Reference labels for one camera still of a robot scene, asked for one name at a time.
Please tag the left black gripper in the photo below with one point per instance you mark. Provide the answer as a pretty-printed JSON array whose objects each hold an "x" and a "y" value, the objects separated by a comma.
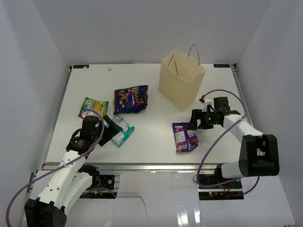
[{"x": 112, "y": 130}]

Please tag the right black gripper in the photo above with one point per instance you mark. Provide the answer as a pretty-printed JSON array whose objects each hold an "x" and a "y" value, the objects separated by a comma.
[{"x": 198, "y": 114}]

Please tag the teal white snack bag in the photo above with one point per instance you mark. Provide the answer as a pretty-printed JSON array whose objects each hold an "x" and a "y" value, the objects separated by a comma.
[{"x": 125, "y": 133}]

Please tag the green yellow candy bag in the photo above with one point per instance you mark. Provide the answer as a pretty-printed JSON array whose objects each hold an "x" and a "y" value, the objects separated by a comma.
[{"x": 99, "y": 106}]

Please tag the purple candy pouch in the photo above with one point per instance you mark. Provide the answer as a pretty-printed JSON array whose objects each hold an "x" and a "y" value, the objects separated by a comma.
[{"x": 185, "y": 140}]

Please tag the dark purple snack bag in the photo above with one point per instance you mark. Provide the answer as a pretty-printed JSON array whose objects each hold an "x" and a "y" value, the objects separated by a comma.
[{"x": 130, "y": 100}]

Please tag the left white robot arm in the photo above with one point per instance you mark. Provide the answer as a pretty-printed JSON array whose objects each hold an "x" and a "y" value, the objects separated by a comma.
[{"x": 73, "y": 177}]

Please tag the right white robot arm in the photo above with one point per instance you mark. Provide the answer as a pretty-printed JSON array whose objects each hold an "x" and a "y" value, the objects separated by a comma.
[{"x": 259, "y": 152}]

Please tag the beige paper bag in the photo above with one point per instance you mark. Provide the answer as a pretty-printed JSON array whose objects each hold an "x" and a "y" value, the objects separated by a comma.
[{"x": 181, "y": 76}]

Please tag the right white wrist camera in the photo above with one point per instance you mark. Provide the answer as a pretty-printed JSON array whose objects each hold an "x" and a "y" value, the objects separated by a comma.
[{"x": 206, "y": 103}]

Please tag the aluminium table rail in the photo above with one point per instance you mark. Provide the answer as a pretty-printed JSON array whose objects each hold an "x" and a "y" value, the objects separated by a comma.
[{"x": 147, "y": 167}]

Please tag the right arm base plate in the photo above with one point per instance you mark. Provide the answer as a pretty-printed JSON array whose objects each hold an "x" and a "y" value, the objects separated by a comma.
[{"x": 230, "y": 191}]

